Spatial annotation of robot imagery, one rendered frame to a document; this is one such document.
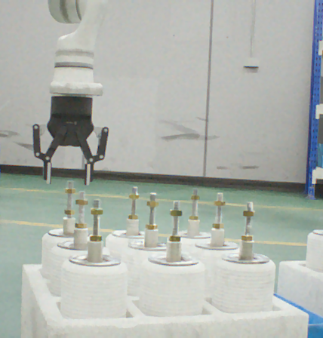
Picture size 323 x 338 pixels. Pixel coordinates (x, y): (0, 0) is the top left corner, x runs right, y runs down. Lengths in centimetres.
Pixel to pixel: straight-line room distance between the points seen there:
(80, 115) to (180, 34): 506
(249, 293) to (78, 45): 51
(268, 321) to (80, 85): 48
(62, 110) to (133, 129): 504
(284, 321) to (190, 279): 16
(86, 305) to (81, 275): 4
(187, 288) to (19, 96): 569
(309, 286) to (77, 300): 55
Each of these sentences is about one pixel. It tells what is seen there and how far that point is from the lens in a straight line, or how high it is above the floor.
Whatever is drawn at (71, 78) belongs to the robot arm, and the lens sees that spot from 108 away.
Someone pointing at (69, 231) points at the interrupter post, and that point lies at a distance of 112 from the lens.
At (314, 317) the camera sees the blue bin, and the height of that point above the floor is 11.
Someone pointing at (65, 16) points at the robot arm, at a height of 64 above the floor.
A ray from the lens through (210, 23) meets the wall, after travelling 611.
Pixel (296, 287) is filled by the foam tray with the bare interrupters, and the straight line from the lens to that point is 130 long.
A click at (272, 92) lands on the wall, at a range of 598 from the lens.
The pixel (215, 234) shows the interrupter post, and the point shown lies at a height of 27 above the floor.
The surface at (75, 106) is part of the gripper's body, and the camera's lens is 108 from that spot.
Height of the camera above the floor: 43
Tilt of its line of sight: 3 degrees down
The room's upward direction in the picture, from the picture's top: 3 degrees clockwise
